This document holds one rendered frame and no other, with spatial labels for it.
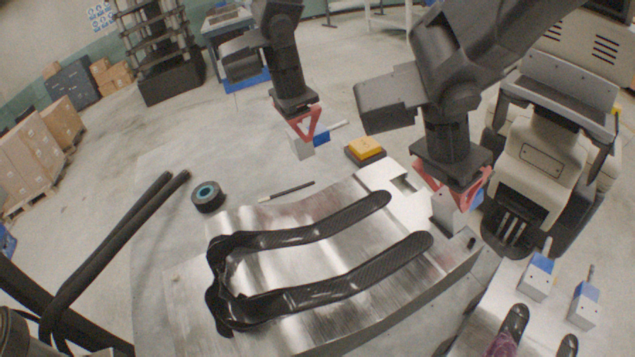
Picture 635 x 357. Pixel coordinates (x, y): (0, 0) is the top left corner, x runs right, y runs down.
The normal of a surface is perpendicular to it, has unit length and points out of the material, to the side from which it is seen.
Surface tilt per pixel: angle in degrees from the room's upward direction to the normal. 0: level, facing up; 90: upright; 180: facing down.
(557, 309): 0
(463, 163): 13
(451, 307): 0
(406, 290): 3
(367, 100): 40
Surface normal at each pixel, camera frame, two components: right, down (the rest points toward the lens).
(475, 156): -0.35, -0.74
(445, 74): -0.93, 0.07
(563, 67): -0.78, 0.50
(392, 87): -0.40, -0.13
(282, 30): 0.37, 0.83
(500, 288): -0.15, -0.73
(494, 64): 0.11, 0.97
